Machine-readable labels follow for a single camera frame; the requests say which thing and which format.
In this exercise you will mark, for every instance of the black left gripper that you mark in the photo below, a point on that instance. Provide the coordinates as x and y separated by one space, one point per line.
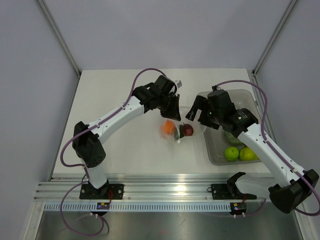
174 113

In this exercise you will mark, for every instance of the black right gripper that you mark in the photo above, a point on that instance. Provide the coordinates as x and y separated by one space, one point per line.
200 103

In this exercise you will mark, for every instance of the orange fruit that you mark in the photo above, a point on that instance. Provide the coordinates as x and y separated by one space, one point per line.
168 128

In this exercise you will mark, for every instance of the clear zip top bag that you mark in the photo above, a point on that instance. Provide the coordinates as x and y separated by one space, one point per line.
183 110

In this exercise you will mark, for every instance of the dark green avocado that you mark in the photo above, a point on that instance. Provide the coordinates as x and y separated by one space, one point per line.
178 133

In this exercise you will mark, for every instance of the dark red passion fruit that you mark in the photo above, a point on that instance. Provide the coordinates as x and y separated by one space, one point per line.
187 130

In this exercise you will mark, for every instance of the green netted melon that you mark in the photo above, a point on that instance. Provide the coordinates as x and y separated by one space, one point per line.
232 140

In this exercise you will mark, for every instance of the light green apple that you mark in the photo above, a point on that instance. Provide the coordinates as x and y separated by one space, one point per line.
246 154
231 154

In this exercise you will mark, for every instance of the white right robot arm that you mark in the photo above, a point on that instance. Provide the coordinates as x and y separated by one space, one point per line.
291 184

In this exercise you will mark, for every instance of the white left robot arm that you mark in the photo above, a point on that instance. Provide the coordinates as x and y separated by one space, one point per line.
89 138

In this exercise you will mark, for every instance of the clear plastic bin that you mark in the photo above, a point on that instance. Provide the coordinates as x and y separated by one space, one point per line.
246 113

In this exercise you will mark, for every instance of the right small circuit board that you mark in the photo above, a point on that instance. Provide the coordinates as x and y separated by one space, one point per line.
238 208

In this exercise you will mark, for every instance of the small circuit board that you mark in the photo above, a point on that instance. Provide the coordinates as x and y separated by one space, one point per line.
103 206
238 208

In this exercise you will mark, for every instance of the left small circuit board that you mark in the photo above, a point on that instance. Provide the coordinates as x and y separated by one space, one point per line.
103 206

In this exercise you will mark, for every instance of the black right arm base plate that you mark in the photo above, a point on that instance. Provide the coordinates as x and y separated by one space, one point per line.
220 191

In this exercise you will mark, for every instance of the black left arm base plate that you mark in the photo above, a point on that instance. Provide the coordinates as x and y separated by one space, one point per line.
113 191

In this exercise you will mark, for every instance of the left aluminium frame post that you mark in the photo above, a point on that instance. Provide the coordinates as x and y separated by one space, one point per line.
49 18

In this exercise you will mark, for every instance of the aluminium frame post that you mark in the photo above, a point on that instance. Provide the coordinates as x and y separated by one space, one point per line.
280 26
49 18

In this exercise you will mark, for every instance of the right aluminium frame post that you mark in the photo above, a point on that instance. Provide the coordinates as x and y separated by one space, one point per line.
280 26

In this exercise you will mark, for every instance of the white slotted cable duct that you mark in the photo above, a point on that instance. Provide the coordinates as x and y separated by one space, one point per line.
141 207

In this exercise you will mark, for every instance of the aluminium table edge rail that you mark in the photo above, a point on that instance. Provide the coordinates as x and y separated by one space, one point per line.
139 188

